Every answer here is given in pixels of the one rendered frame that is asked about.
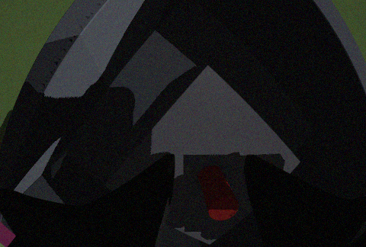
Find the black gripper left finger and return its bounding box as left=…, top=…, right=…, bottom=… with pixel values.
left=0, top=153, right=175, bottom=247

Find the dark red peg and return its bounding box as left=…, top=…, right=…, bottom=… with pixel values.
left=198, top=165, right=239, bottom=220

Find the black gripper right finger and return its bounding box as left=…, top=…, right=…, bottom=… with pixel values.
left=244, top=155, right=366, bottom=247

